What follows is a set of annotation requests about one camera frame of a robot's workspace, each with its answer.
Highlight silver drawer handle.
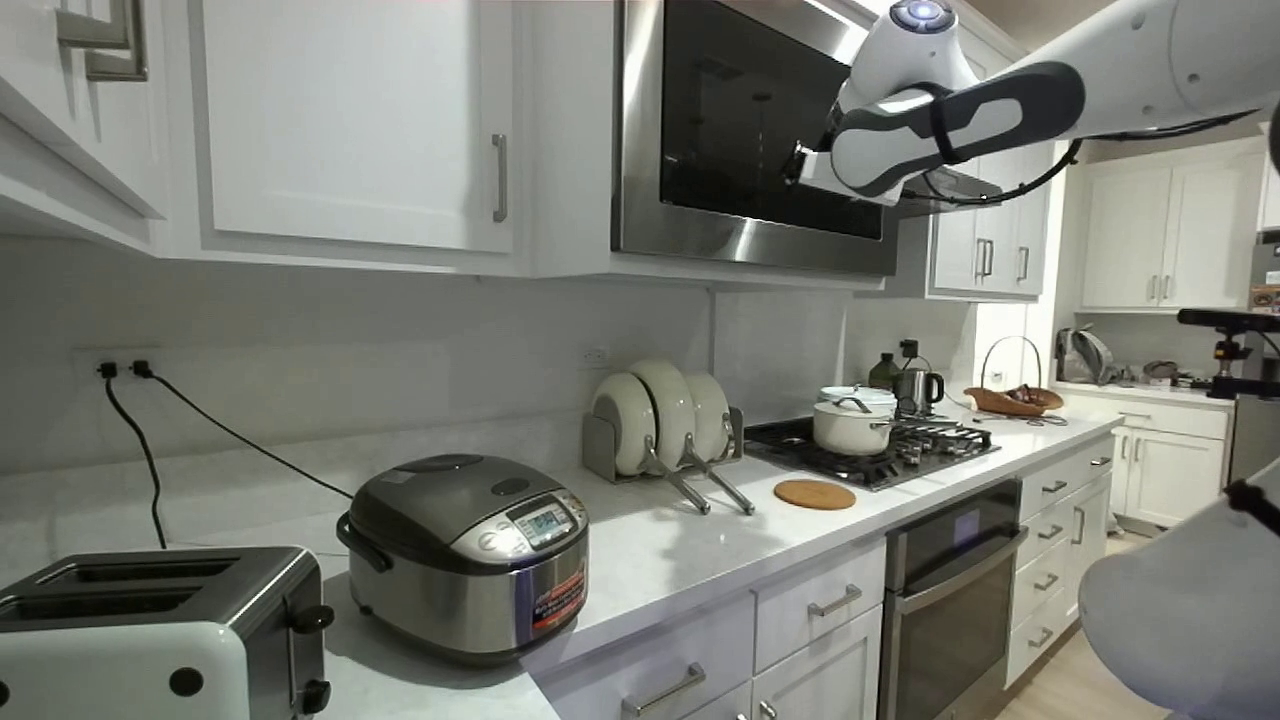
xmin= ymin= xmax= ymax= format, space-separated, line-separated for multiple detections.
xmin=803 ymin=581 xmax=869 ymax=618
xmin=617 ymin=661 xmax=713 ymax=720

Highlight white plates in rack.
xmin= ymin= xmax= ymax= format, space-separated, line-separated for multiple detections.
xmin=576 ymin=395 xmax=751 ymax=488

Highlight silver toaster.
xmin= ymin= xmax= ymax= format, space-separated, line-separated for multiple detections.
xmin=0 ymin=544 xmax=337 ymax=720

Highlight white wall outlet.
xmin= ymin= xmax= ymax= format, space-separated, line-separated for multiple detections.
xmin=75 ymin=345 xmax=167 ymax=392

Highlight white pot with lid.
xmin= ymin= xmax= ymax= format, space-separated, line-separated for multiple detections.
xmin=811 ymin=385 xmax=900 ymax=461

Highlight black glass microwave door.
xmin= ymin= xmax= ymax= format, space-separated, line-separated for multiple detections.
xmin=656 ymin=0 xmax=913 ymax=243

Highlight black rice cooker power cable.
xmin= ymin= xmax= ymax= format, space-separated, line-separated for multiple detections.
xmin=128 ymin=355 xmax=354 ymax=502

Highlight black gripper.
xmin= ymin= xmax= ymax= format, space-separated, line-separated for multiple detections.
xmin=791 ymin=136 xmax=843 ymax=191

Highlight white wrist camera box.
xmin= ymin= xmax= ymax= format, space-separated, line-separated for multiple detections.
xmin=801 ymin=136 xmax=897 ymax=204

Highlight white narrow drawer stack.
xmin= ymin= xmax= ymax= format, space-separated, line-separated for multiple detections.
xmin=1004 ymin=432 xmax=1119 ymax=693

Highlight white upper cabinet paired handles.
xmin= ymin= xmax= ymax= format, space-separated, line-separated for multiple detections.
xmin=0 ymin=0 xmax=167 ymax=252

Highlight wicker basket with handle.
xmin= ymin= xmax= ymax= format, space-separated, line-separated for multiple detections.
xmin=962 ymin=333 xmax=1067 ymax=422

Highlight black camera stand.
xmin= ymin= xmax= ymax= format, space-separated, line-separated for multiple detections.
xmin=1173 ymin=305 xmax=1280 ymax=403

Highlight stainless steel microwave body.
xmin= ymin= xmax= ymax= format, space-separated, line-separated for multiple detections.
xmin=612 ymin=0 xmax=1007 ymax=280

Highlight black gas stove top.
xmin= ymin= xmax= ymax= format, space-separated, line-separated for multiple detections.
xmin=739 ymin=410 xmax=998 ymax=490

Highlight stainless steel rice cooker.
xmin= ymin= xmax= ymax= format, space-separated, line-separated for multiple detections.
xmin=333 ymin=450 xmax=590 ymax=665

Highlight silver cabinet door handle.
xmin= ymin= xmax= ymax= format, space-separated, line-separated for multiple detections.
xmin=487 ymin=132 xmax=511 ymax=227
xmin=57 ymin=0 xmax=135 ymax=51

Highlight cream frying pan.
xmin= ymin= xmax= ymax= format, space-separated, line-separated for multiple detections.
xmin=585 ymin=368 xmax=716 ymax=519
xmin=629 ymin=355 xmax=761 ymax=519

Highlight white lower cabinet with drawers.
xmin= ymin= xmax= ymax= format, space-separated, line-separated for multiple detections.
xmin=536 ymin=531 xmax=892 ymax=720

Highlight stainless steel oven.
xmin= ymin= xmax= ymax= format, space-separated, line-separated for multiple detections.
xmin=875 ymin=475 xmax=1029 ymax=720

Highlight white upper kitchen cabinets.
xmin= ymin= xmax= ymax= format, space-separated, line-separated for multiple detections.
xmin=1075 ymin=132 xmax=1270 ymax=318

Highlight black toaster power cable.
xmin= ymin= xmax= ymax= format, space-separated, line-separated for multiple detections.
xmin=95 ymin=355 xmax=171 ymax=553

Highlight white upper cabinet single door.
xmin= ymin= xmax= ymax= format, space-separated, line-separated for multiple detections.
xmin=159 ymin=0 xmax=620 ymax=280

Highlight white lower sink cabinet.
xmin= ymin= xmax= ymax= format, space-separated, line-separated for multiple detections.
xmin=1054 ymin=379 xmax=1237 ymax=539

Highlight white upper cabinet beside microwave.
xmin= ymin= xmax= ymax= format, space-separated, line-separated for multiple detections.
xmin=886 ymin=184 xmax=1072 ymax=308

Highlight round cork trivet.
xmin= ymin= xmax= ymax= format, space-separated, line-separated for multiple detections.
xmin=766 ymin=475 xmax=858 ymax=516

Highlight dark metal kettle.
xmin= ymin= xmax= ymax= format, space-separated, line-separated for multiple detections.
xmin=892 ymin=337 xmax=947 ymax=422

